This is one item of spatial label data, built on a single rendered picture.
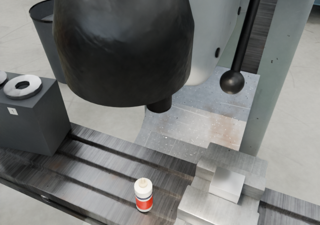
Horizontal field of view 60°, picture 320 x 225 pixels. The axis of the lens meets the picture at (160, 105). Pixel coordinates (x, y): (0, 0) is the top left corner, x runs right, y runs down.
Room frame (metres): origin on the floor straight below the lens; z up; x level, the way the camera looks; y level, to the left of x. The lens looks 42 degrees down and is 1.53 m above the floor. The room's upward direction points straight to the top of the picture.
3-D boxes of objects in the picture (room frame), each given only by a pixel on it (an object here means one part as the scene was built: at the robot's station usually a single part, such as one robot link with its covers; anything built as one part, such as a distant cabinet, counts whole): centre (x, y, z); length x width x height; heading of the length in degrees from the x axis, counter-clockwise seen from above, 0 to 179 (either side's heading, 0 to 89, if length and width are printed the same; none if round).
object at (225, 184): (0.32, -0.14, 1.01); 0.06 x 0.05 x 0.06; 65
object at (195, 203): (0.27, -0.11, 0.99); 0.15 x 0.06 x 0.04; 65
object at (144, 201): (0.34, 0.04, 0.96); 0.04 x 0.04 x 0.11
